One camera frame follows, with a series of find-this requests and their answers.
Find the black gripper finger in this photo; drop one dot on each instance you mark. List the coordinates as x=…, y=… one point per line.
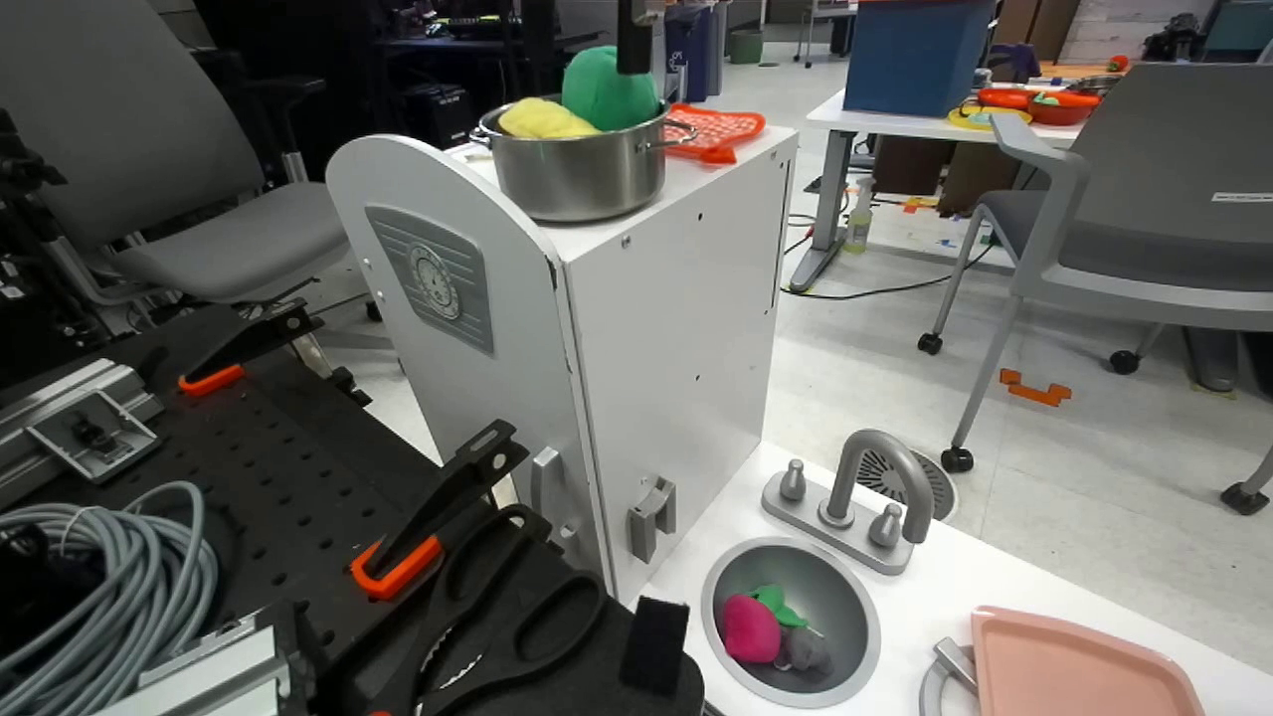
x=636, y=36

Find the green pea plush toy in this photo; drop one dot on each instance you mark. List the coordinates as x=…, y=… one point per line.
x=601, y=92

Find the yellow plush toy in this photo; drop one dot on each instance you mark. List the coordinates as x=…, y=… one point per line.
x=544, y=119

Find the steel cooking pot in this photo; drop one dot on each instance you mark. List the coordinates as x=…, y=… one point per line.
x=577, y=182

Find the white toy kitchen cabinet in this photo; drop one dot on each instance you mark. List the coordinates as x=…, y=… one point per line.
x=630, y=355

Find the grey toy faucet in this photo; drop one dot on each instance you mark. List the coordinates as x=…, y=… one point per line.
x=877, y=508

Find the pink plush toy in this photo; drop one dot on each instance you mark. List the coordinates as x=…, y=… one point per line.
x=750, y=635

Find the round grey sink basin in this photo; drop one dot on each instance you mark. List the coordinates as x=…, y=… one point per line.
x=824, y=619

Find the red plastic basket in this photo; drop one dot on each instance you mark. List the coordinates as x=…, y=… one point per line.
x=711, y=131

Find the white table background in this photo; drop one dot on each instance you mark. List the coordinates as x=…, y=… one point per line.
x=844, y=129

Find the blue storage box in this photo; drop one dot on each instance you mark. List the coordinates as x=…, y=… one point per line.
x=918, y=56

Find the orange tray on table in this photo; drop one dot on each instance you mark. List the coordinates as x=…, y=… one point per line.
x=1055, y=109

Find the grey chair left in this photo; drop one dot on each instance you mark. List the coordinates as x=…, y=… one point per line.
x=154, y=170

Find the grey chair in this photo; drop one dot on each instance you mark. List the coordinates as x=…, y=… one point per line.
x=154, y=170
x=1158, y=218

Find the far black orange clamp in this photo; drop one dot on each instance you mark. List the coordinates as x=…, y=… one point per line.
x=242, y=349

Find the black orange clamp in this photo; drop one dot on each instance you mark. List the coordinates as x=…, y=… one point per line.
x=242, y=349
x=388, y=566

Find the orange floor piece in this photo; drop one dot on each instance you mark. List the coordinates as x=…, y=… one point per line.
x=1027, y=393

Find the black perforated board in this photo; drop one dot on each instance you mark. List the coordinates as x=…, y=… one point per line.
x=296, y=473

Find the near black orange clamp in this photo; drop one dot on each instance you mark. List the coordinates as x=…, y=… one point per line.
x=388, y=566

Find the grey chair right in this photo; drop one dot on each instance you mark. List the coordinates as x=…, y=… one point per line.
x=1158, y=218

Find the small black block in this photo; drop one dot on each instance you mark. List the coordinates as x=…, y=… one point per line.
x=654, y=647

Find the pink plastic tray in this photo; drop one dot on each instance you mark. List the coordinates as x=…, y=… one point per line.
x=1045, y=666

